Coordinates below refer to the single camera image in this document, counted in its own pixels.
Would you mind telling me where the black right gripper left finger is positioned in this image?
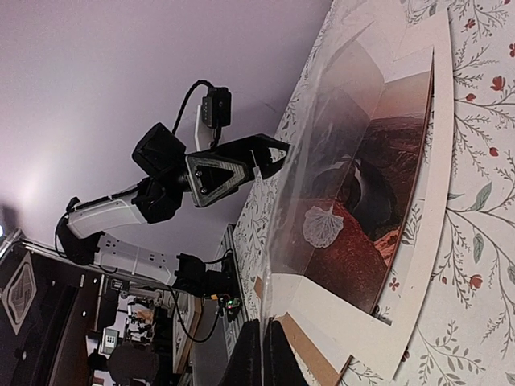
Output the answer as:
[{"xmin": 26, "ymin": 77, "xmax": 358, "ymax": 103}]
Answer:
[{"xmin": 231, "ymin": 319, "xmax": 262, "ymax": 386}]

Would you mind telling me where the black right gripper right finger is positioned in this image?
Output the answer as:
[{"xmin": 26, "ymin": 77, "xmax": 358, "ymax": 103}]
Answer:
[{"xmin": 268, "ymin": 319, "xmax": 307, "ymax": 386}]

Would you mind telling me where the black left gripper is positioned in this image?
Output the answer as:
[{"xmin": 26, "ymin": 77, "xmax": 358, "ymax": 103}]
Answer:
[{"xmin": 132, "ymin": 122, "xmax": 290, "ymax": 224}]

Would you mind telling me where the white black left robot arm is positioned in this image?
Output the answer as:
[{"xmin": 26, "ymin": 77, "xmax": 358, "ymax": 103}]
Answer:
[{"xmin": 56, "ymin": 123, "xmax": 290, "ymax": 301}]

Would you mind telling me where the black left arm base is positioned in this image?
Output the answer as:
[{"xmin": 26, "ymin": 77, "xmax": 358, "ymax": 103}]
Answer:
[{"xmin": 205, "ymin": 253, "xmax": 246, "ymax": 322}]

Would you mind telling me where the landscape photo print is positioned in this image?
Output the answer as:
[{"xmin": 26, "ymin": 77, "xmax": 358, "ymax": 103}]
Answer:
[{"xmin": 272, "ymin": 42, "xmax": 432, "ymax": 312}]

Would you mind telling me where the brown cardboard backing board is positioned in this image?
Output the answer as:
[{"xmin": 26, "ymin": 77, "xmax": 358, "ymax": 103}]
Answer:
[{"xmin": 253, "ymin": 273, "xmax": 344, "ymax": 385}]

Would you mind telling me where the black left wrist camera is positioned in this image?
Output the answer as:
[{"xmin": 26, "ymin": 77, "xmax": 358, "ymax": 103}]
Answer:
[{"xmin": 195, "ymin": 86, "xmax": 232, "ymax": 150}]

